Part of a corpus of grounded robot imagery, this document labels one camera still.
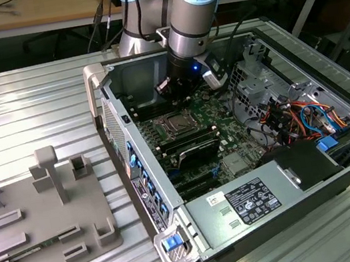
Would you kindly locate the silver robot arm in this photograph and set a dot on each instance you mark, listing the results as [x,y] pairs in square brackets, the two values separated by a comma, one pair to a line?
[195,15]

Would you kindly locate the CPU socket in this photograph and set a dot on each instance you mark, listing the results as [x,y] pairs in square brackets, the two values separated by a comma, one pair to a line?
[173,114]

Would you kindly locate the black RAM slot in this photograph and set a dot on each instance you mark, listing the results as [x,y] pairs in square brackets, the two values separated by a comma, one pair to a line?
[148,111]
[191,138]
[145,108]
[189,134]
[172,152]
[143,104]
[173,147]
[150,115]

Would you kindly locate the blue slot retainer clip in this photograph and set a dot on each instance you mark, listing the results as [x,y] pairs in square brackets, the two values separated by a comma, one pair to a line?
[130,146]
[164,209]
[136,163]
[154,189]
[146,176]

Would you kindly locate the black expansion slot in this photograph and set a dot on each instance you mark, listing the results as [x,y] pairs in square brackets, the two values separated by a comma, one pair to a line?
[197,181]

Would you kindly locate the perforated metal disk bay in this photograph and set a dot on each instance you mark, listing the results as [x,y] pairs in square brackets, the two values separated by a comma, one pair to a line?
[256,89]

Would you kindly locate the green motherboard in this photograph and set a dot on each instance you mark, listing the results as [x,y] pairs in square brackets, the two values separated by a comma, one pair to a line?
[230,135]

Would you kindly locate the green graphics card black cooler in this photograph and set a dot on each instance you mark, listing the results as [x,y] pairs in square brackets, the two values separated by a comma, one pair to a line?
[199,155]

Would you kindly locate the black grey PC case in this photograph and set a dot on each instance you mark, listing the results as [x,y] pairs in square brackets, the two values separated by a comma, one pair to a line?
[114,121]

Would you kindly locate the silver chipset heatsink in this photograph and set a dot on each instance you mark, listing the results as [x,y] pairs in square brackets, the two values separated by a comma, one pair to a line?
[236,164]

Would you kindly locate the silver power supply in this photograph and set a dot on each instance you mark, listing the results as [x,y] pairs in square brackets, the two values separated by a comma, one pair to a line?
[211,219]

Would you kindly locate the large blue latch tab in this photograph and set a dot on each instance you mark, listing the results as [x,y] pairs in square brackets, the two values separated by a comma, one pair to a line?
[327,144]

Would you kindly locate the grey parts rack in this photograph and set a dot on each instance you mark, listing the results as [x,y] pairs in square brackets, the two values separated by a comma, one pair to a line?
[40,212]

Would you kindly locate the green RAM stick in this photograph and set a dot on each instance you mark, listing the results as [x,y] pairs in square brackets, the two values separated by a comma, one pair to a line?
[36,246]

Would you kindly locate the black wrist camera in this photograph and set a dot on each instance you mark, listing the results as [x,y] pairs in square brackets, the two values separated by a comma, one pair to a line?
[162,87]

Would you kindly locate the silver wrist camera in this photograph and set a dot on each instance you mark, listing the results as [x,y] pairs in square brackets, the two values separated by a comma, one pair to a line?
[216,76]

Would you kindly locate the black plastic air duct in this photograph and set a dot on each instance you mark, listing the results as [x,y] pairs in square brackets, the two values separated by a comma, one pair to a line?
[302,162]

